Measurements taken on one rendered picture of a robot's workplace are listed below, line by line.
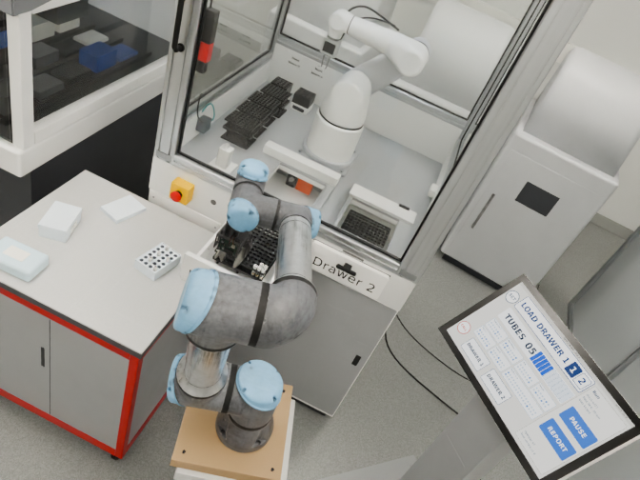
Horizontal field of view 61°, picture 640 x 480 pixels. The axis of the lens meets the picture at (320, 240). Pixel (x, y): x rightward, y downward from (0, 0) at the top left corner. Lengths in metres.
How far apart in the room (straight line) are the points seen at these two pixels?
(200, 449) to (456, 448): 0.89
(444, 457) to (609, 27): 3.52
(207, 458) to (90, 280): 0.68
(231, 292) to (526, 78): 0.96
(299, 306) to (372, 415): 1.77
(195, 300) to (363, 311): 1.17
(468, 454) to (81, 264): 1.37
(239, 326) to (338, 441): 1.67
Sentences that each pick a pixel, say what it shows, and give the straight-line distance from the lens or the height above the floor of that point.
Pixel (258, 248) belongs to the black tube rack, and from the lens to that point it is 1.82.
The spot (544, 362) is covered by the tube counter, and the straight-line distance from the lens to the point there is 1.66.
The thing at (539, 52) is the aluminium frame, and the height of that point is 1.77.
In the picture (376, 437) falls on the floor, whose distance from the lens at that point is 2.64.
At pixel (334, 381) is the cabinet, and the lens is 2.34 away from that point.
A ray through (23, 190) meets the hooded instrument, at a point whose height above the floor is 0.68.
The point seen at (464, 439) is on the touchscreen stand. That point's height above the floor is 0.69.
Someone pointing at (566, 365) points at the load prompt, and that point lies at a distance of 1.65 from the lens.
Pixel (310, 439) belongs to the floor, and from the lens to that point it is 2.51.
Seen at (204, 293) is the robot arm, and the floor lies 1.42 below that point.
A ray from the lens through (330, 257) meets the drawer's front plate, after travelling 1.89.
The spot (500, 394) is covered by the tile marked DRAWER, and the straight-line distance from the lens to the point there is 1.66.
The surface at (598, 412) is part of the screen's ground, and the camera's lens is 1.62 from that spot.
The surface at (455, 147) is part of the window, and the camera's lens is 1.63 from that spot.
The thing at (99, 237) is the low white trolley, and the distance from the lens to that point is 1.95.
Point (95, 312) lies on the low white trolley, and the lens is 1.73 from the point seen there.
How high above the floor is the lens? 2.11
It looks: 39 degrees down
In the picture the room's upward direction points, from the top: 23 degrees clockwise
